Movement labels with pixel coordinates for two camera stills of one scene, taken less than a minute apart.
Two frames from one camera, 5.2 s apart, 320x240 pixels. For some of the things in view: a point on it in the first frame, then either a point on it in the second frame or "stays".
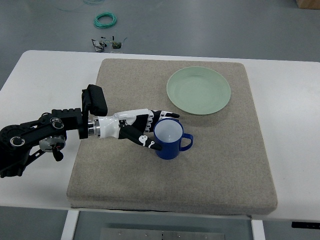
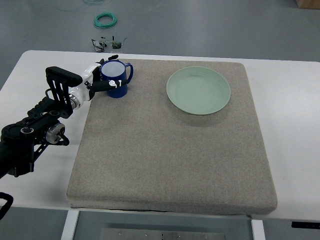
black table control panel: x=305 y=225 stays
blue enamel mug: x=168 y=133 -> x=115 y=70
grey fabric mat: x=225 y=171 stays
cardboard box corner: x=312 y=4 stays
